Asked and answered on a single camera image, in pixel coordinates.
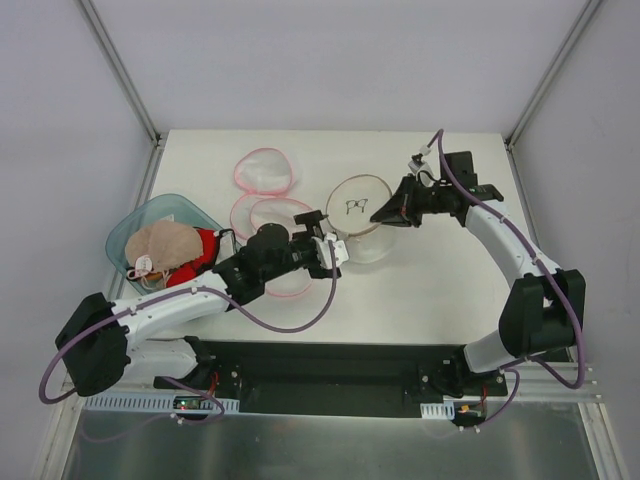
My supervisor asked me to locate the cream mesh laundry bag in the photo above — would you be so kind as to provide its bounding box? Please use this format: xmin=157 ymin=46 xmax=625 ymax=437
xmin=326 ymin=174 xmax=395 ymax=264

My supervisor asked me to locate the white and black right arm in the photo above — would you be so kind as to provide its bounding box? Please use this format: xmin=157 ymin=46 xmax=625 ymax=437
xmin=371 ymin=150 xmax=586 ymax=395

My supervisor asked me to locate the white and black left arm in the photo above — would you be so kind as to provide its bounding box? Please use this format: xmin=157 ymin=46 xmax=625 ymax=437
xmin=39 ymin=210 xmax=349 ymax=404

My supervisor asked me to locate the pink-trimmed mesh bag middle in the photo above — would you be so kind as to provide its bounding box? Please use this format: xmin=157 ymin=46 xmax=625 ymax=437
xmin=230 ymin=194 xmax=312 ymax=240

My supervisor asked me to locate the white black-trimmed bra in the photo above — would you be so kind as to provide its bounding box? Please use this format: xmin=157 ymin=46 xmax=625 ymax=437
xmin=215 ymin=229 xmax=237 ymax=264

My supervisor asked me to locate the pink-trimmed mesh bag front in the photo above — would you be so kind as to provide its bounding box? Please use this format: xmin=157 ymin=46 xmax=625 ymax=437
xmin=265 ymin=269 xmax=312 ymax=298

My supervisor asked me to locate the red bra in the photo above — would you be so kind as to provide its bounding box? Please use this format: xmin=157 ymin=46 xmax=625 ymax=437
xmin=165 ymin=228 xmax=220 ymax=288

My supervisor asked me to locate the pink-trimmed white mesh bag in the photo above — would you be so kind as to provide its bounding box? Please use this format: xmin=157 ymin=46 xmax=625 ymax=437
xmin=233 ymin=147 xmax=301 ymax=195

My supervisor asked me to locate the beige bra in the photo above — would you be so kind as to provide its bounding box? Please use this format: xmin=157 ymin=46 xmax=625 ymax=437
xmin=124 ymin=220 xmax=203 ymax=272

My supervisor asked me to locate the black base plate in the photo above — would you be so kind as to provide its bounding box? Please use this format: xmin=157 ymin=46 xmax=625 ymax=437
xmin=179 ymin=336 xmax=507 ymax=418

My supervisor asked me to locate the white slotted cable duct left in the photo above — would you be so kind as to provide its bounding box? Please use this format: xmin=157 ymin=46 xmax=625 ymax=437
xmin=84 ymin=392 xmax=240 ymax=415

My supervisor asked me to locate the white slotted cable duct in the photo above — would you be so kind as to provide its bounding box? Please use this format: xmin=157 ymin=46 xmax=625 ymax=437
xmin=420 ymin=401 xmax=455 ymax=421
xmin=84 ymin=392 xmax=240 ymax=415

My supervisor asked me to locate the white slotted cable duct right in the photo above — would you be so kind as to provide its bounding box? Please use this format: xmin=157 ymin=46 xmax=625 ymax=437
xmin=420 ymin=401 xmax=455 ymax=421

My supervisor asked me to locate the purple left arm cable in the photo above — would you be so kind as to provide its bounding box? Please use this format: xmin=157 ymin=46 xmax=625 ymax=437
xmin=39 ymin=242 xmax=341 ymax=424

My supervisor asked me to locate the right aluminium frame post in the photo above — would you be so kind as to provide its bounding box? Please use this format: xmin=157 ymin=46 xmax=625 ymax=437
xmin=504 ymin=0 xmax=606 ymax=152

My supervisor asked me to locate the aluminium frame post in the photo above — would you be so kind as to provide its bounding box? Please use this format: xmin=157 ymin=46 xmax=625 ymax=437
xmin=504 ymin=0 xmax=606 ymax=152
xmin=74 ymin=0 xmax=162 ymax=145

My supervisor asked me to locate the left aluminium frame post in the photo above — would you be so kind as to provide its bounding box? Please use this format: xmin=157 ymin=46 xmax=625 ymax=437
xmin=74 ymin=0 xmax=162 ymax=145

